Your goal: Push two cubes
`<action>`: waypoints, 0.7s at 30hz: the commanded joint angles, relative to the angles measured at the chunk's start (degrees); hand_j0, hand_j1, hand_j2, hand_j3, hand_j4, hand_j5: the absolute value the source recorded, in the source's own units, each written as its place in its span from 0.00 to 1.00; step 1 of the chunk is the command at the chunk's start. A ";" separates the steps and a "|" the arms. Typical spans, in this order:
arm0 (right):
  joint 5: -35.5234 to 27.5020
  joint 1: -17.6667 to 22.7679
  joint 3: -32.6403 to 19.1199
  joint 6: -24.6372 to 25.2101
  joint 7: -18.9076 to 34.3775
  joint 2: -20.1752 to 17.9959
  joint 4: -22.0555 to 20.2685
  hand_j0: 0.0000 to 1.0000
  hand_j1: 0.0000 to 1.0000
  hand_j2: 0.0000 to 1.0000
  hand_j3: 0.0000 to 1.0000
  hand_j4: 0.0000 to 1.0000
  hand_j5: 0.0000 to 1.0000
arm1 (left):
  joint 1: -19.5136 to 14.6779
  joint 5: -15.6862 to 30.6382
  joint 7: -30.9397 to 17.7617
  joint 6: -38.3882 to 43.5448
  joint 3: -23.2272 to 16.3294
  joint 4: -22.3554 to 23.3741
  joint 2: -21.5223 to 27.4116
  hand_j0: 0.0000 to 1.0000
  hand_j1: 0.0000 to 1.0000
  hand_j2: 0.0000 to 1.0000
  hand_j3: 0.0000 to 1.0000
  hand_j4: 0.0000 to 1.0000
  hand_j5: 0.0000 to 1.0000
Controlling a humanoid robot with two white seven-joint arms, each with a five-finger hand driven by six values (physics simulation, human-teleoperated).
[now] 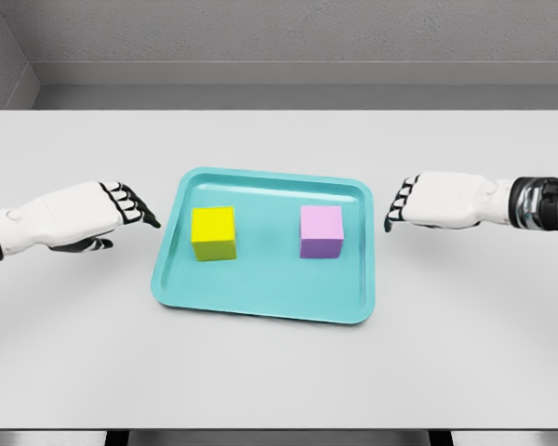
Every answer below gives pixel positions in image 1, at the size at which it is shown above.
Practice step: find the yellow cube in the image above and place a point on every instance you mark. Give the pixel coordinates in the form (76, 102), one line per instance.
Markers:
(214, 232)

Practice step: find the pink cube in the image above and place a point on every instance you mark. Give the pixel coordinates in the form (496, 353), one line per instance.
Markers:
(321, 230)

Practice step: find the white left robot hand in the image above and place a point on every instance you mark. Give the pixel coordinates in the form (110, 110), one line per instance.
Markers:
(86, 204)

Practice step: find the teal plastic tray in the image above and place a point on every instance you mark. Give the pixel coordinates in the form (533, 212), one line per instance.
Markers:
(265, 279)

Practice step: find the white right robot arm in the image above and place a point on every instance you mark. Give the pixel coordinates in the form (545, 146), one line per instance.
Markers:
(530, 202)

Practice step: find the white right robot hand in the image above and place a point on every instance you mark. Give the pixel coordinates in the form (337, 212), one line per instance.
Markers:
(439, 197)

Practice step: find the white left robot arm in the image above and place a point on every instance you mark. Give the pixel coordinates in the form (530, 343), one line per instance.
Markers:
(11, 230)

